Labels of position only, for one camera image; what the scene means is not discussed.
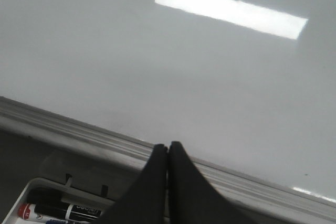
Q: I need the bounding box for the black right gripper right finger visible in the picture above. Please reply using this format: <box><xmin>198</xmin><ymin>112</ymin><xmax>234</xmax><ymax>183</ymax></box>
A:
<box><xmin>168</xmin><ymin>141</ymin><xmax>255</xmax><ymax>224</ymax></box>

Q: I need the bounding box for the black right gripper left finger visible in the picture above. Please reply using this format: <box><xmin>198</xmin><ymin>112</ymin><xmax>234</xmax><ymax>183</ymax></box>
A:
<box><xmin>96</xmin><ymin>144</ymin><xmax>167</xmax><ymax>224</ymax></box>

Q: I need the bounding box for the blue whiteboard marker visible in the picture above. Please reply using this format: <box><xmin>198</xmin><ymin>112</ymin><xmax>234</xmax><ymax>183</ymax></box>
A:
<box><xmin>46</xmin><ymin>219</ymin><xmax>74</xmax><ymax>224</ymax></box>

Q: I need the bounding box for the red capped whiteboard marker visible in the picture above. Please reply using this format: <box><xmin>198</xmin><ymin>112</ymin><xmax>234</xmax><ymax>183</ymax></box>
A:
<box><xmin>17</xmin><ymin>202</ymin><xmax>103</xmax><ymax>222</ymax></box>

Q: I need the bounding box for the white whiteboard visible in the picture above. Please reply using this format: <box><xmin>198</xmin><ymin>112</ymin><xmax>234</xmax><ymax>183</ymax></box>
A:
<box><xmin>0</xmin><ymin>0</ymin><xmax>336</xmax><ymax>216</ymax></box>

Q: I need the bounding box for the white plastic marker tray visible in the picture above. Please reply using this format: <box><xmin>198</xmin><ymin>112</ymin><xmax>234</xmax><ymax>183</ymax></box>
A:
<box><xmin>1</xmin><ymin>175</ymin><xmax>114</xmax><ymax>223</ymax></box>

